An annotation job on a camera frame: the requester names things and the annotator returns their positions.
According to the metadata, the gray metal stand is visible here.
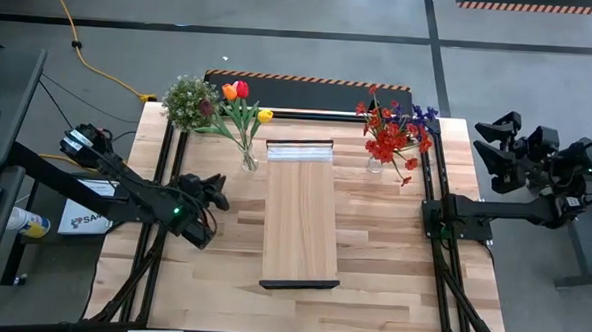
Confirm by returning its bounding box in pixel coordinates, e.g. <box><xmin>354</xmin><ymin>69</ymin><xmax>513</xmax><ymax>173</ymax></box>
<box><xmin>553</xmin><ymin>122</ymin><xmax>592</xmax><ymax>291</ymax></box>

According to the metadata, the wooden board tray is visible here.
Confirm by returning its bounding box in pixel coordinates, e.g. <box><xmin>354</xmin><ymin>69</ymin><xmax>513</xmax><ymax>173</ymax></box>
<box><xmin>258</xmin><ymin>136</ymin><xmax>348</xmax><ymax>294</ymax></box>

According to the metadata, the yellow extension cable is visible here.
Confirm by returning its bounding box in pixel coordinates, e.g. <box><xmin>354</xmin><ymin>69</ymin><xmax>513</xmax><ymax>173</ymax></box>
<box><xmin>37</xmin><ymin>152</ymin><xmax>100</xmax><ymax>173</ymax></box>
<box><xmin>35</xmin><ymin>0</ymin><xmax>163</xmax><ymax>105</ymax></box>

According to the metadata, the white printed box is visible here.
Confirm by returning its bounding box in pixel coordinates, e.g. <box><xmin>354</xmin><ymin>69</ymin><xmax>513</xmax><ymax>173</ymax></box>
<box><xmin>56</xmin><ymin>177</ymin><xmax>122</xmax><ymax>238</ymax></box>

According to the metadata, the purple artificial flower bunch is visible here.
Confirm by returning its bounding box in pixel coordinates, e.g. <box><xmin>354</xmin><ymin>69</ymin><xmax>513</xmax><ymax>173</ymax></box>
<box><xmin>387</xmin><ymin>99</ymin><xmax>441</xmax><ymax>139</ymax></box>

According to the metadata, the orange artificial tulip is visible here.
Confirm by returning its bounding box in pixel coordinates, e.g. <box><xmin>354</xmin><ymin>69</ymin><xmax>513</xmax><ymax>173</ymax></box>
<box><xmin>217</xmin><ymin>83</ymin><xmax>256</xmax><ymax>166</ymax></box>

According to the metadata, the black table frame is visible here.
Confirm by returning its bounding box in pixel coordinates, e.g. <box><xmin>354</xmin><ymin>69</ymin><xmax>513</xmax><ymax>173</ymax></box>
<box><xmin>82</xmin><ymin>100</ymin><xmax>518</xmax><ymax>332</ymax></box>

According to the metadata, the black floor cable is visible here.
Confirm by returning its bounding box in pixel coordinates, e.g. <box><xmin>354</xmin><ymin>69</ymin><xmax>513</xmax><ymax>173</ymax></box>
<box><xmin>35</xmin><ymin>72</ymin><xmax>142</xmax><ymax>145</ymax></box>

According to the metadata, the gray desk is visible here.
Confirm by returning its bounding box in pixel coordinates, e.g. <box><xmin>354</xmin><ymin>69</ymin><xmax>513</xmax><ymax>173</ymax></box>
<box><xmin>0</xmin><ymin>46</ymin><xmax>49</xmax><ymax>287</ymax></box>

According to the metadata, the small red flower bunch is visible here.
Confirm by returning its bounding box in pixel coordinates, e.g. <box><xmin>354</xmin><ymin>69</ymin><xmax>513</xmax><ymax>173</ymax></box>
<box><xmin>374</xmin><ymin>123</ymin><xmax>436</xmax><ymax>190</ymax></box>

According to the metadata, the dark maroon artificial tulip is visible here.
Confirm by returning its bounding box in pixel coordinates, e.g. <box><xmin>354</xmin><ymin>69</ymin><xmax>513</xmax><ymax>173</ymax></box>
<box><xmin>192</xmin><ymin>97</ymin><xmax>255</xmax><ymax>160</ymax></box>

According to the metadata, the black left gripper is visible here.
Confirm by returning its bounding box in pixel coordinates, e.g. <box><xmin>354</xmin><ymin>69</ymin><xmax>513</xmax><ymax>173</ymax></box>
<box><xmin>175</xmin><ymin>172</ymin><xmax>233</xmax><ymax>213</ymax></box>

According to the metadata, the black diagonal support bar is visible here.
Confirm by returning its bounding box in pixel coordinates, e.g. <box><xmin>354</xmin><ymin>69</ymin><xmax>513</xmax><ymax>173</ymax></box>
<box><xmin>4</xmin><ymin>140</ymin><xmax>128</xmax><ymax>220</ymax></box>

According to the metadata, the black clamp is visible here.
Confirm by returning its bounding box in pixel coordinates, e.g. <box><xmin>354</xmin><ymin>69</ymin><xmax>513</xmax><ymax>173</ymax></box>
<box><xmin>367</xmin><ymin>98</ymin><xmax>387</xmax><ymax>122</ymax></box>

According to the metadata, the black striped-edge floor mat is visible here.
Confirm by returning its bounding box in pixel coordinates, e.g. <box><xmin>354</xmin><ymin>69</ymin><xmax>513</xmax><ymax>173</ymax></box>
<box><xmin>453</xmin><ymin>0</ymin><xmax>592</xmax><ymax>16</ymax></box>
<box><xmin>202</xmin><ymin>67</ymin><xmax>416</xmax><ymax>117</ymax></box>

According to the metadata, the red artificial tulip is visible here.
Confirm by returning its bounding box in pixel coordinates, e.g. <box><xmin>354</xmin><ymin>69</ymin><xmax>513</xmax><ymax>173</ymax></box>
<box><xmin>231</xmin><ymin>79</ymin><xmax>259</xmax><ymax>166</ymax></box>

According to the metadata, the yellow artificial tulip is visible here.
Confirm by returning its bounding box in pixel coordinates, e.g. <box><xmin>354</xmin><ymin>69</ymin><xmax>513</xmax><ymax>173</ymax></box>
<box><xmin>245</xmin><ymin>107</ymin><xmax>275</xmax><ymax>162</ymax></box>

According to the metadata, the green potted plant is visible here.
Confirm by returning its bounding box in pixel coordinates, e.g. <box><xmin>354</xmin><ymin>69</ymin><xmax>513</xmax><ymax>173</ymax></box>
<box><xmin>158</xmin><ymin>73</ymin><xmax>223</xmax><ymax>135</ymax></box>

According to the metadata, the large red flower bunch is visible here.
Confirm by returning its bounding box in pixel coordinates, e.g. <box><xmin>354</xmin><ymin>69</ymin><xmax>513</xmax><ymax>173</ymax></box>
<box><xmin>352</xmin><ymin>83</ymin><xmax>437</xmax><ymax>177</ymax></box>

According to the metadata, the white yellow spray can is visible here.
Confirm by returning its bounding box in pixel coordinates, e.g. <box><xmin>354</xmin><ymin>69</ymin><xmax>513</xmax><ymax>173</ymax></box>
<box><xmin>6</xmin><ymin>205</ymin><xmax>53</xmax><ymax>240</ymax></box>

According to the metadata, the clear glass vase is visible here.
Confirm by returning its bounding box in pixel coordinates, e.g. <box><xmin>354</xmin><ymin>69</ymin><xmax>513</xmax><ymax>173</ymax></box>
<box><xmin>365</xmin><ymin>155</ymin><xmax>386</xmax><ymax>176</ymax></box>
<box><xmin>237</xmin><ymin>138</ymin><xmax>262</xmax><ymax>174</ymax></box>

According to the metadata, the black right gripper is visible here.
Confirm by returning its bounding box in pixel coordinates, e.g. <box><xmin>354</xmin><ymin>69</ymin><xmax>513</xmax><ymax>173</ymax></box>
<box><xmin>470</xmin><ymin>109</ymin><xmax>564</xmax><ymax>197</ymax></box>

